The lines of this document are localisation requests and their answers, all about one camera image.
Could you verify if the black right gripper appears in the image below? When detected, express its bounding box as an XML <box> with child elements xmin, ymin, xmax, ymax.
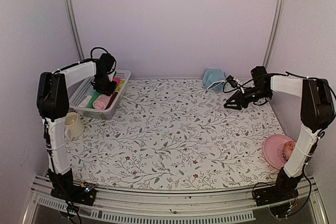
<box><xmin>224</xmin><ymin>86</ymin><xmax>271</xmax><ymax>110</ymax></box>

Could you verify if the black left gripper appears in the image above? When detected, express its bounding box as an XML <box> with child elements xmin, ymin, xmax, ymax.
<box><xmin>94</xmin><ymin>73</ymin><xmax>119</xmax><ymax>95</ymax></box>

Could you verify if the pink towel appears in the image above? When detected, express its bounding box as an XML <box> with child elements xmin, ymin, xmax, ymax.
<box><xmin>93</xmin><ymin>94</ymin><xmax>111</xmax><ymax>110</ymax></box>
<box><xmin>113</xmin><ymin>78</ymin><xmax>121</xmax><ymax>84</ymax></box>

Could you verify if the white plastic basket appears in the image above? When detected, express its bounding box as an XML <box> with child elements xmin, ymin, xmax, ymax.
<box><xmin>69</xmin><ymin>70</ymin><xmax>131</xmax><ymax>120</ymax></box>

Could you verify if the light blue towel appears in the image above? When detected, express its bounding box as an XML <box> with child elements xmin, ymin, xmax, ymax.
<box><xmin>86</xmin><ymin>87</ymin><xmax>95</xmax><ymax>97</ymax></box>
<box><xmin>202</xmin><ymin>68</ymin><xmax>226</xmax><ymax>92</ymax></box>

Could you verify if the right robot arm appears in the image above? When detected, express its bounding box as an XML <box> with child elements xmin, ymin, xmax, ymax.
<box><xmin>224</xmin><ymin>66</ymin><xmax>335</xmax><ymax>201</ymax></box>

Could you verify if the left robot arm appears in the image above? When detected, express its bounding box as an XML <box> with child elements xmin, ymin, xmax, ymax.
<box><xmin>36</xmin><ymin>52</ymin><xmax>117</xmax><ymax>200</ymax></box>

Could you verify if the green rolled towel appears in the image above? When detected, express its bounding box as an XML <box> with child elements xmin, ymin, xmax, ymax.
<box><xmin>86</xmin><ymin>91</ymin><xmax>101</xmax><ymax>109</ymax></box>

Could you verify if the light blue rolled towel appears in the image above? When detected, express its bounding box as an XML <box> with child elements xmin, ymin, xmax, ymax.
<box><xmin>86</xmin><ymin>87</ymin><xmax>95</xmax><ymax>97</ymax></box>

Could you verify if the pink rolled towel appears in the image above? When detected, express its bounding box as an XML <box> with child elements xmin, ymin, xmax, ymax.
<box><xmin>113</xmin><ymin>78</ymin><xmax>121</xmax><ymax>84</ymax></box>

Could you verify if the yellow rolled towel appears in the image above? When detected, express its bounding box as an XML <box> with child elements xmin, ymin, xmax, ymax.
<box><xmin>115</xmin><ymin>80</ymin><xmax>124</xmax><ymax>92</ymax></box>

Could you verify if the cream mug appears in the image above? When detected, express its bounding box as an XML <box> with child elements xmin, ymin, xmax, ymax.
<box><xmin>65</xmin><ymin>112</ymin><xmax>85</xmax><ymax>141</ymax></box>

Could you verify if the pink plate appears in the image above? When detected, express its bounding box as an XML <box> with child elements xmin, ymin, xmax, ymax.
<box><xmin>262</xmin><ymin>134</ymin><xmax>293</xmax><ymax>169</ymax></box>

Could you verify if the red patterned bowl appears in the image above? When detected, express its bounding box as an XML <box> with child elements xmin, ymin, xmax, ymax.
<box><xmin>282</xmin><ymin>141</ymin><xmax>296</xmax><ymax>161</ymax></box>

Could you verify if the floral tablecloth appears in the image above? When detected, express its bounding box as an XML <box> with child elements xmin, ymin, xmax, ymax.
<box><xmin>66</xmin><ymin>79</ymin><xmax>282</xmax><ymax>190</ymax></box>

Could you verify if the left black cable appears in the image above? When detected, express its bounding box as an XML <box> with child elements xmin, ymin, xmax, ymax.
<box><xmin>90</xmin><ymin>47</ymin><xmax>118</xmax><ymax>75</ymax></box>

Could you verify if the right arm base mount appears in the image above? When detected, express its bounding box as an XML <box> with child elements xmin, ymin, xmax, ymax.
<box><xmin>251</xmin><ymin>183</ymin><xmax>299</xmax><ymax>206</ymax></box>

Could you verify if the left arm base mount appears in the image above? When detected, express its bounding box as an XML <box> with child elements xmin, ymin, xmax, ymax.
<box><xmin>51</xmin><ymin>180</ymin><xmax>97</xmax><ymax>206</ymax></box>

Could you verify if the front aluminium rail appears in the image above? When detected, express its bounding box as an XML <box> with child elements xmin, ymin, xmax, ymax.
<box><xmin>23</xmin><ymin>176</ymin><xmax>330</xmax><ymax>223</ymax></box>

